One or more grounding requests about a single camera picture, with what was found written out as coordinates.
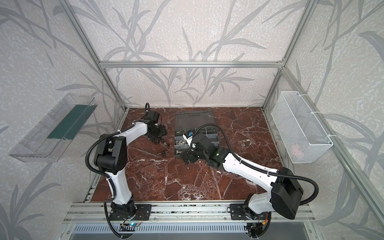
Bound right black corrugated cable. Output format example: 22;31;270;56
191;123;319;207

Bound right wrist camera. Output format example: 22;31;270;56
183;131;196;149

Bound green electronics board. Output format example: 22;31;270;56
119;223;141;232

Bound clear plastic wall bin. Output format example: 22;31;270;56
9;94;98;163

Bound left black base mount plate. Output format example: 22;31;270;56
109;204;152;221

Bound white wire mesh basket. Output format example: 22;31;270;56
272;91;334;164

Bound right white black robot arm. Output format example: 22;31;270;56
180;133;320;220

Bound grey plastic compartment organizer box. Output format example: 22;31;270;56
174;110;220;158

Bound aluminium front rail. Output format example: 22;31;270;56
61;201;316;224

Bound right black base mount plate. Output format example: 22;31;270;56
227;204;270;221

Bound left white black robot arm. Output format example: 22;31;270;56
85;110;167;216

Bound silver screws inside organizer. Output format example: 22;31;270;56
175;139;189;149

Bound aluminium cage frame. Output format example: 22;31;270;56
59;1;384;224

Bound pile of black nuts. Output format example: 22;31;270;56
153;138;170;158

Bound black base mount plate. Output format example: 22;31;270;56
109;204;152;221
227;204;270;221

